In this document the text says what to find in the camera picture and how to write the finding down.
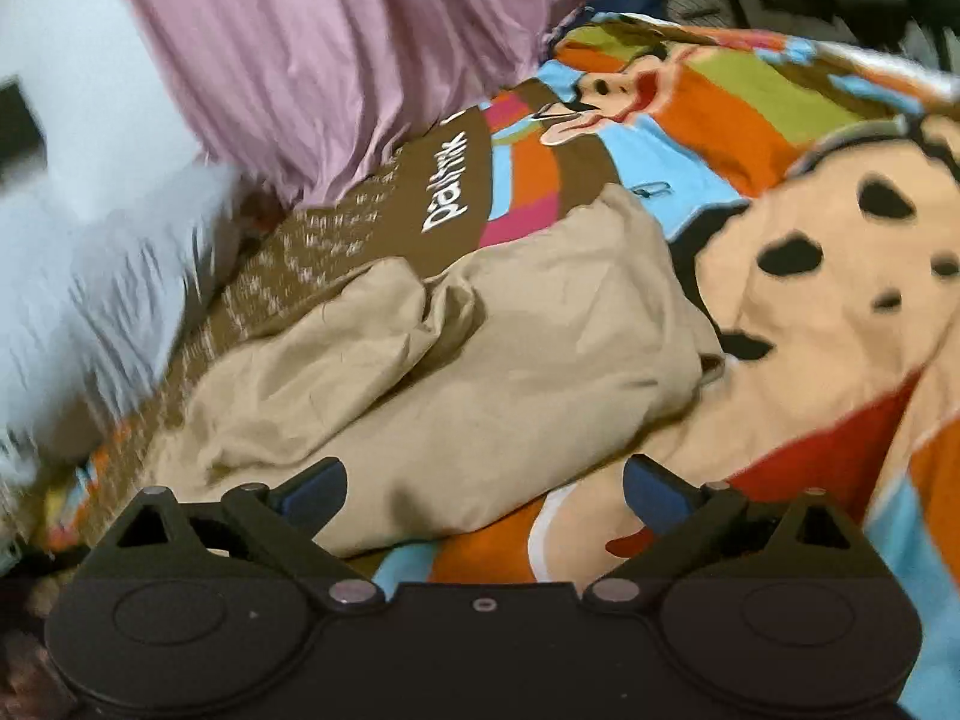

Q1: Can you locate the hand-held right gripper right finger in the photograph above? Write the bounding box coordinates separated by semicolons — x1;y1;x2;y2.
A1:
583;454;886;610

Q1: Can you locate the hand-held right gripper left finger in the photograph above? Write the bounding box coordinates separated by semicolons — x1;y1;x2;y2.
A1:
94;456;385;610

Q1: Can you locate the beige hooded jacket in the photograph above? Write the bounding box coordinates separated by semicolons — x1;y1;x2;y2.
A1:
154;184;726;560

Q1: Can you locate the cartoon printed blanket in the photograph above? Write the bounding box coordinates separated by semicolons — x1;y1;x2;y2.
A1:
41;11;960;720

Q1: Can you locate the grey bedding bundle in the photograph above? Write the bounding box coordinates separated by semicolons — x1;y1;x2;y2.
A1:
0;161;250;482

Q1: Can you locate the pink curtain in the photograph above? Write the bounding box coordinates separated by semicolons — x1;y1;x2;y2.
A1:
101;0;662;209

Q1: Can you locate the dark blue bag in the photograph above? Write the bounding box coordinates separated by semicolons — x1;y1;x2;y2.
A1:
551;0;677;44

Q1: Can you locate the black wall television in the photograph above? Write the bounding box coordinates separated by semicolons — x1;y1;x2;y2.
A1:
0;82;48;185

